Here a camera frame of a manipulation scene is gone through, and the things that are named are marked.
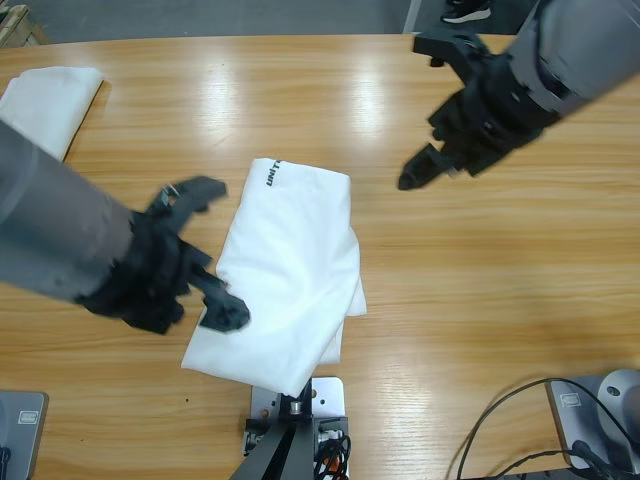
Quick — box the white t-shirt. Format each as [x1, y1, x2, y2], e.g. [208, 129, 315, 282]
[180, 157, 369, 397]

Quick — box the wooden pallet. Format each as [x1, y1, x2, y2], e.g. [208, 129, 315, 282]
[0, 3, 50, 49]

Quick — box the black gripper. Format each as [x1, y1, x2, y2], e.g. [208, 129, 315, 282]
[73, 208, 251, 336]
[397, 51, 562, 192]

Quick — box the black sneaker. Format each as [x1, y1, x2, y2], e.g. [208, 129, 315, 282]
[440, 0, 492, 24]

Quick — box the white cloth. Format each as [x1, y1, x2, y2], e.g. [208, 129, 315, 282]
[0, 66, 105, 162]

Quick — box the orange and black cable bundle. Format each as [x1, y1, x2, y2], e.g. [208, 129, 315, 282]
[313, 432, 354, 480]

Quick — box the thin dark base cable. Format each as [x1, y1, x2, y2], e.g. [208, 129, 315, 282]
[492, 448, 609, 480]

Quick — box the white mount block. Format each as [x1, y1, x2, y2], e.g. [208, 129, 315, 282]
[249, 377, 350, 480]

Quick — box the long black cable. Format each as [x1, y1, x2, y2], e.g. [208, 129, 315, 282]
[458, 378, 631, 480]

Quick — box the grey base plate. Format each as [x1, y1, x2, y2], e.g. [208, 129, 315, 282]
[0, 390, 50, 480]
[547, 377, 640, 471]

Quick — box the white metal leg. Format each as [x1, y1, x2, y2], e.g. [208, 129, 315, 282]
[402, 0, 427, 35]

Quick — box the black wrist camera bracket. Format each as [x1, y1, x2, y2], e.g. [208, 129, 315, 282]
[144, 174, 229, 234]
[412, 29, 494, 71]

